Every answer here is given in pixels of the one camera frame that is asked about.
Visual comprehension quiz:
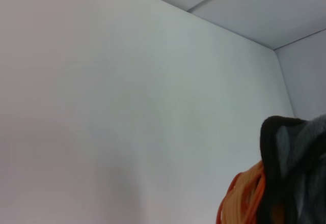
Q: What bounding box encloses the orange woven plastic basket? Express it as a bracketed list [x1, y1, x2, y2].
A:
[216, 159, 267, 224]

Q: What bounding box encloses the grey towel with black trim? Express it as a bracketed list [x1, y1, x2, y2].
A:
[259, 115, 326, 224]

